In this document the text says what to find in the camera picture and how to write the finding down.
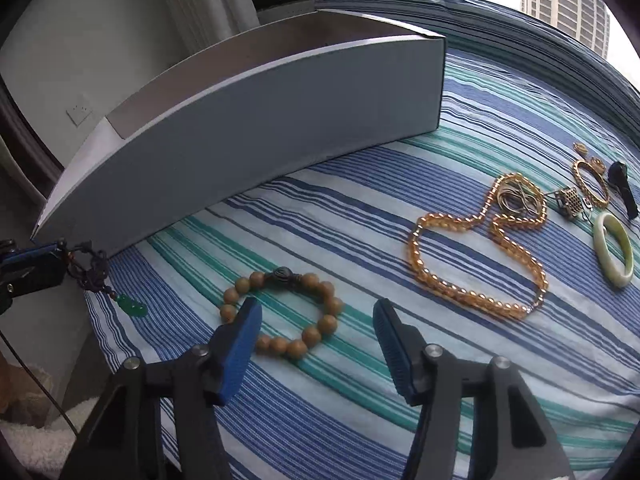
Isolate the thin dark cable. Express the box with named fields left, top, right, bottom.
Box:
left=0, top=330, right=81, bottom=436

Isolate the white fluffy cloth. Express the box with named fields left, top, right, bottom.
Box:
left=0, top=395, right=101, bottom=467

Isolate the pale green jade bangle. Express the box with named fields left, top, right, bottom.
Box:
left=592, top=211, right=635, bottom=289

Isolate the white wall socket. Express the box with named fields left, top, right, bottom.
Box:
left=66, top=92, right=95, bottom=126

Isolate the wooden bead bracelet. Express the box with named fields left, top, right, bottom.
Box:
left=219, top=269, right=346, bottom=360

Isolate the white curtain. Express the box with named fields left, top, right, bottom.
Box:
left=150, top=0, right=262, bottom=63

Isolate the white cardboard box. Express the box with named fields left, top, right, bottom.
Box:
left=31, top=9, right=447, bottom=260

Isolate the pearl necklace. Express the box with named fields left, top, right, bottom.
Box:
left=409, top=172, right=549, bottom=321

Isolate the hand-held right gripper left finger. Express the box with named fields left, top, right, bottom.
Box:
left=59, top=296, right=263, bottom=480

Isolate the dark knotted cord jade pendant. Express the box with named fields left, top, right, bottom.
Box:
left=65, top=242, right=149, bottom=319

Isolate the blue green striped bedsheet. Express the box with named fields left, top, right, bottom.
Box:
left=82, top=0, right=640, bottom=480

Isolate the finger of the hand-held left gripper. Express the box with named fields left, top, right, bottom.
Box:
left=0, top=241, right=67, bottom=267
left=0, top=260, right=65, bottom=302

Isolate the gold bangle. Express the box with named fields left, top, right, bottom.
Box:
left=572, top=159, right=612, bottom=209

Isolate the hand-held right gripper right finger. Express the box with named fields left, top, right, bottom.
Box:
left=372, top=298, right=576, bottom=480

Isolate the gold cube pendant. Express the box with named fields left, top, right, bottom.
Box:
left=555, top=187, right=591, bottom=221

